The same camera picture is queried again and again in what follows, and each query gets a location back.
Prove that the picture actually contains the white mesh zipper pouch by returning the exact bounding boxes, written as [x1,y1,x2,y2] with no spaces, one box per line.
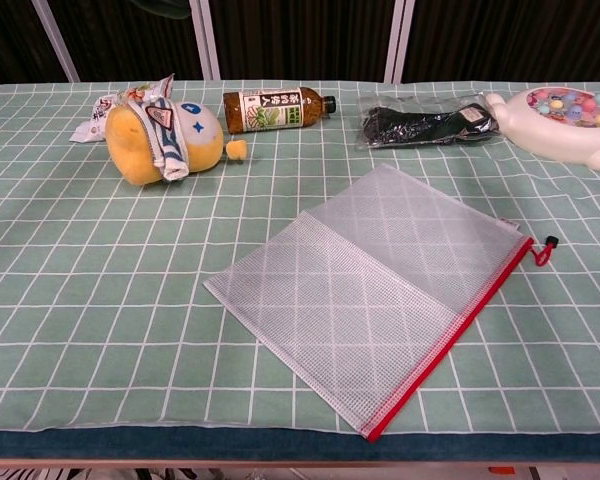
[202,162,560,444]

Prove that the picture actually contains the green tea bottle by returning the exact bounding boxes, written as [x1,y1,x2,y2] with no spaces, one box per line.
[222,86,337,135]

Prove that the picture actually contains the black gloves in plastic bag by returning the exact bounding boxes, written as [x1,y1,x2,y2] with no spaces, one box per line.
[355,92,504,151]

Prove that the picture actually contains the yellow plush toy striped scarf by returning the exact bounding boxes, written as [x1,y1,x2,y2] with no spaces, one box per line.
[104,95,249,187]

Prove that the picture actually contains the green grid tablecloth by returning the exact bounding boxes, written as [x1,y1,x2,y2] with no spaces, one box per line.
[0,79,600,434]

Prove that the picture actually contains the dark blue table cover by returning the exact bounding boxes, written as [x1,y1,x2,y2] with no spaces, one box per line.
[0,424,600,464]

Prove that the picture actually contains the white snack packet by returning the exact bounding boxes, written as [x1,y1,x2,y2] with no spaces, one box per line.
[69,73,176,144]

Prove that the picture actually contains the white fishing game toy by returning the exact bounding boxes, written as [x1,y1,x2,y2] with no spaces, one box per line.
[483,84,600,173]

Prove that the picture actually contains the white partition post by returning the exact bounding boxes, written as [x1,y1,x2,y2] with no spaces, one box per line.
[31,0,80,83]
[383,0,417,84]
[188,0,222,81]

